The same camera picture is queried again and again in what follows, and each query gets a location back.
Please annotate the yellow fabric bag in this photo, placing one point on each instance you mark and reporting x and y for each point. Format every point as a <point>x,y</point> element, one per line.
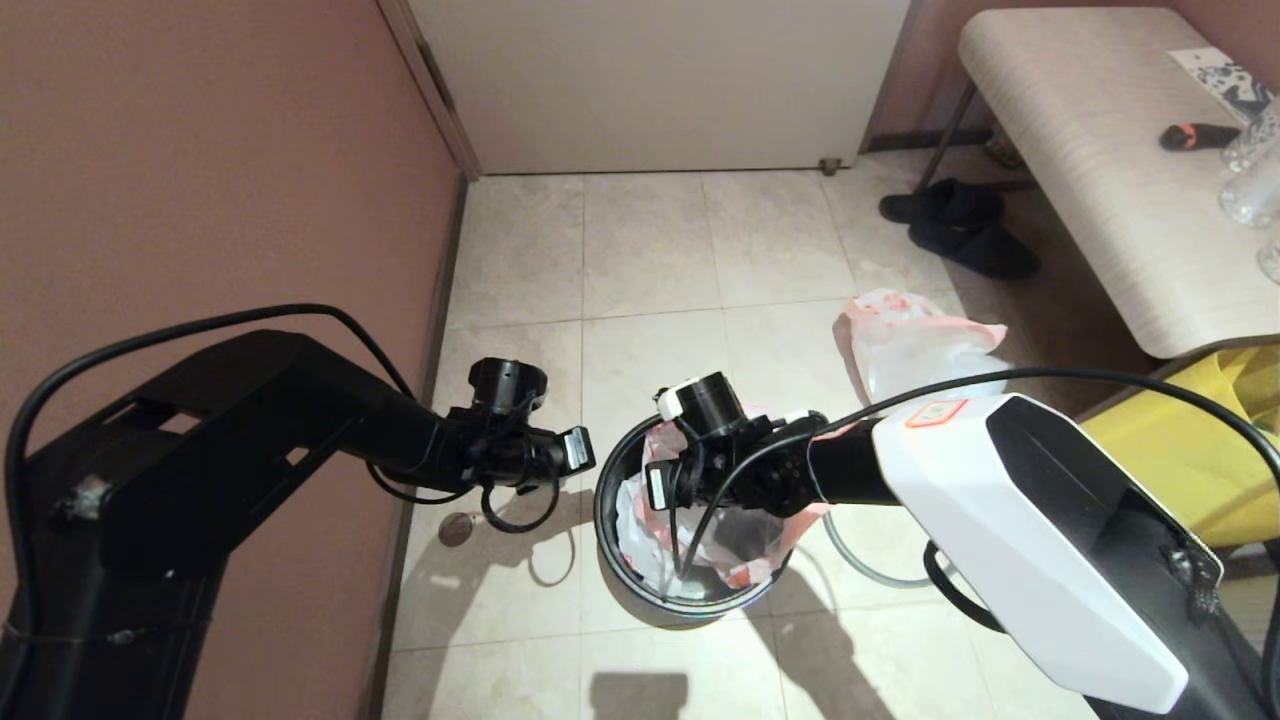
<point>1200,460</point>

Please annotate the white door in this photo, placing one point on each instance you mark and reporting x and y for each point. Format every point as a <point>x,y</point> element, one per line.
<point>650,80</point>

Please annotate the black-and-white printed paper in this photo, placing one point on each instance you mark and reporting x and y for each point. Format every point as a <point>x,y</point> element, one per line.
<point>1225,82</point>

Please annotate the black round trash bin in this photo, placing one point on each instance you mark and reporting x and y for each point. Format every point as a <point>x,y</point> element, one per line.
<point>610,560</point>

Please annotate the beige wood-grain table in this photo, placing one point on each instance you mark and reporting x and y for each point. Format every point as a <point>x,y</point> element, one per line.
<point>1100,150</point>

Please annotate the light striped shoe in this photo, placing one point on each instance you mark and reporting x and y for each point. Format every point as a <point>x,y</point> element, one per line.
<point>1002,152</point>

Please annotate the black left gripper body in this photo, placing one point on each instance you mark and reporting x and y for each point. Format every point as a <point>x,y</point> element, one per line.
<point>510,445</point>

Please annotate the dark blue slipper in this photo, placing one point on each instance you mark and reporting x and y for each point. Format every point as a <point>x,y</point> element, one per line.
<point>950,203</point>
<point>975,251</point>

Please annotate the round metal floor drain cover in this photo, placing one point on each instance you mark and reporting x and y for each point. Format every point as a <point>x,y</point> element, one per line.
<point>456,530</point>

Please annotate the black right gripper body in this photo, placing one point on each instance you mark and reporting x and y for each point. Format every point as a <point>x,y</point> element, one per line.
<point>740,460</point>

